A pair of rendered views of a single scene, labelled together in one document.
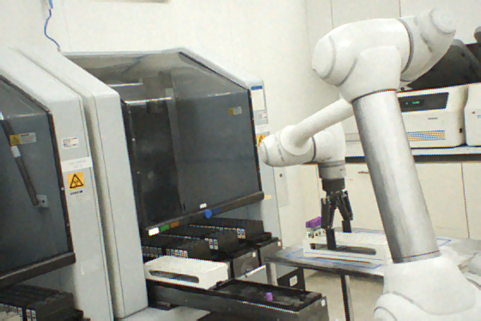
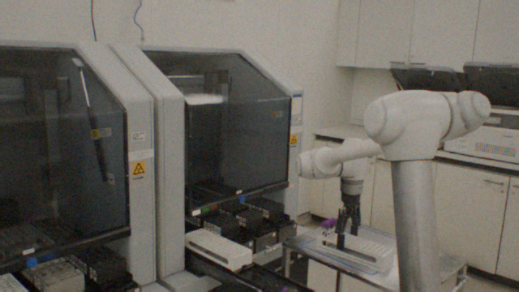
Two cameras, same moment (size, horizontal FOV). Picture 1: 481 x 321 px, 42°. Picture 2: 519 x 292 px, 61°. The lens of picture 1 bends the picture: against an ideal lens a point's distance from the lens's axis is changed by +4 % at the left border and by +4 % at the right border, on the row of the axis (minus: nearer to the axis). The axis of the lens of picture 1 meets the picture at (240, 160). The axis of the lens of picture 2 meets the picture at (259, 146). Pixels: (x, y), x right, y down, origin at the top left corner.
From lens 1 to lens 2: 0.37 m
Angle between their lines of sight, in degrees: 6
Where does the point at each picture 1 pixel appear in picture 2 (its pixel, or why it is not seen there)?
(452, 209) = not seen: hidden behind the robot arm
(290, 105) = (315, 92)
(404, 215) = (420, 273)
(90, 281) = (141, 249)
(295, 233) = (301, 191)
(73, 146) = (140, 139)
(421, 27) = (462, 107)
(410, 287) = not seen: outside the picture
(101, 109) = (168, 109)
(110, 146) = (170, 140)
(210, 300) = (235, 281)
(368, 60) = (414, 131)
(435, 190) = not seen: hidden behind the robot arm
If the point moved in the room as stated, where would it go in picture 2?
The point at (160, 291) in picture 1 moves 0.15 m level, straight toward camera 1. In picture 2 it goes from (195, 260) to (195, 280)
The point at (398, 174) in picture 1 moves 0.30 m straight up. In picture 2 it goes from (422, 237) to (436, 115)
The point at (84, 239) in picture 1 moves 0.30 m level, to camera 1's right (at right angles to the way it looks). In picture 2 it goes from (139, 216) to (224, 219)
